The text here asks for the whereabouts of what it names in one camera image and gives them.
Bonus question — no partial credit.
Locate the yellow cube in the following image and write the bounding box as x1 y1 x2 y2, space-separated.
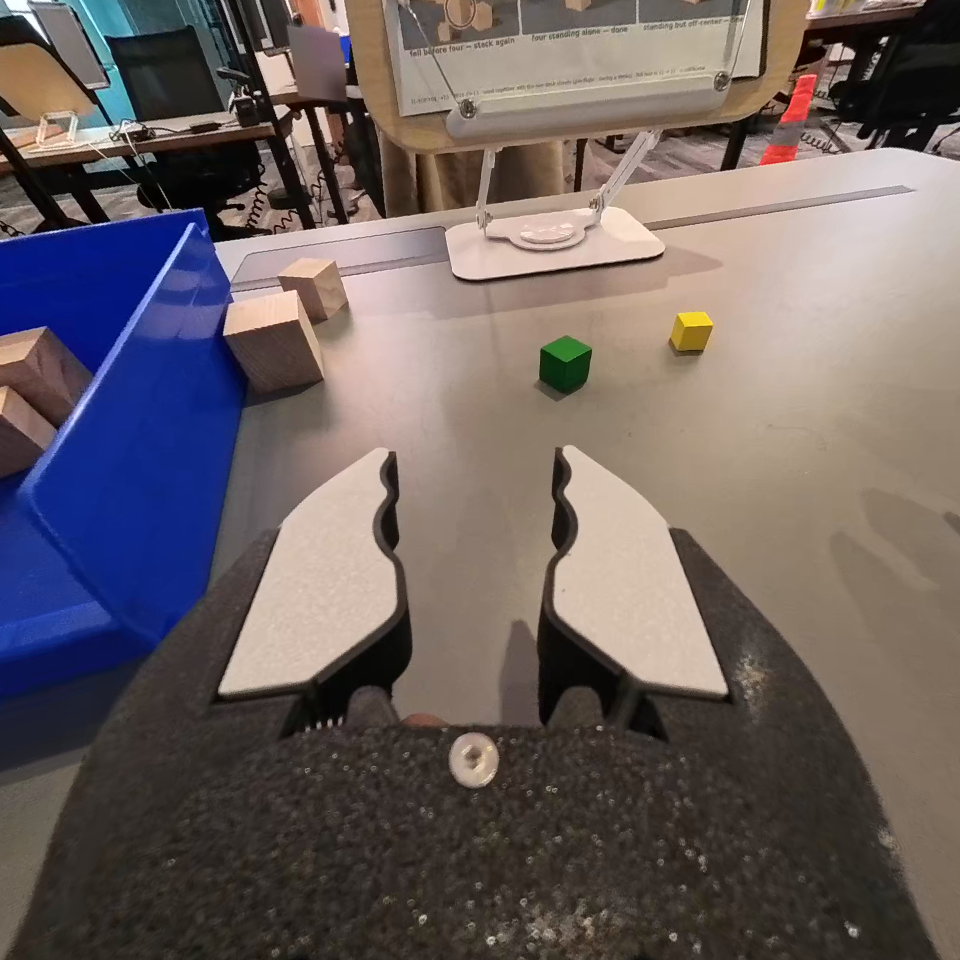
669 312 714 354

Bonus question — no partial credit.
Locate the tan board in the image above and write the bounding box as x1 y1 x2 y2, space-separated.
0 41 96 121

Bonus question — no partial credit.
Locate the grey laptop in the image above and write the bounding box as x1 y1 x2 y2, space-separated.
288 26 351 103

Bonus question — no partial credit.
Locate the black tripod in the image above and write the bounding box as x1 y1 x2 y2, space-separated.
222 0 318 230

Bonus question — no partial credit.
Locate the orange traffic cone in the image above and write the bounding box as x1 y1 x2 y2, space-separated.
759 73 819 167

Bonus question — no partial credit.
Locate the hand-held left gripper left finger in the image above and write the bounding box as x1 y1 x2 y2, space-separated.
217 448 412 703

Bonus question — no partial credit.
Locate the blue plastic bin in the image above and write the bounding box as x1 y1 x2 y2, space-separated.
0 208 250 703

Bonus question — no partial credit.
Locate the wooden cube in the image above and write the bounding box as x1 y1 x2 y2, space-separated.
0 386 58 480
0 326 96 429
223 291 327 396
277 258 351 324

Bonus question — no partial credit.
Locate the wooden board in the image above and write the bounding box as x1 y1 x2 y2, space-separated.
345 0 808 156

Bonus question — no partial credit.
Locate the green cube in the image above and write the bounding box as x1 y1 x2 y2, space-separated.
538 335 594 396

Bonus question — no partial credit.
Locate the printed instruction sheet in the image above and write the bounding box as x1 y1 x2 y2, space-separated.
382 0 768 118

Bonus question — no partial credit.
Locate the wooden desk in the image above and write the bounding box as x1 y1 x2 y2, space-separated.
0 112 280 178

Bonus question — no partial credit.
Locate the coiled black cable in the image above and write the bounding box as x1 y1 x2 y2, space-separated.
241 176 303 235

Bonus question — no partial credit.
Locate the black office chair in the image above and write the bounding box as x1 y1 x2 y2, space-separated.
105 26 265 235
831 11 960 153

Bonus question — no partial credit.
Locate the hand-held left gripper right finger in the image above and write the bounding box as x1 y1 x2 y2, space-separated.
537 445 730 703

